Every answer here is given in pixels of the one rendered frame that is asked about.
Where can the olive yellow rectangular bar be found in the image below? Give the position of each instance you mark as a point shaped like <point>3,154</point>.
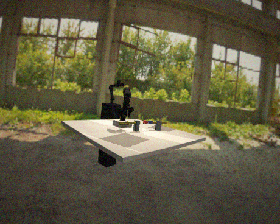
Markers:
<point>136,124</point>

